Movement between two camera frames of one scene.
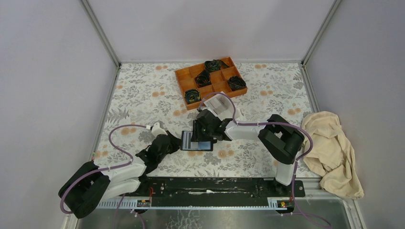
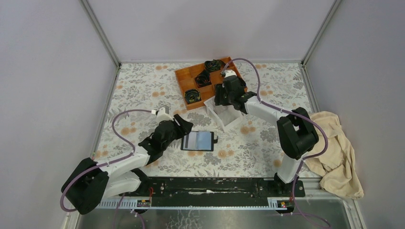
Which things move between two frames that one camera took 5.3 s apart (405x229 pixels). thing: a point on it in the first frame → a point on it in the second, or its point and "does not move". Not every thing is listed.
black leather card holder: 187,144 does not move
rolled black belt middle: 203,79 does not move
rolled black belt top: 215,65 does not move
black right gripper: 197,136 → 219,90
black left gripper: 175,142 → 184,127
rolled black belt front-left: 192,96 does not move
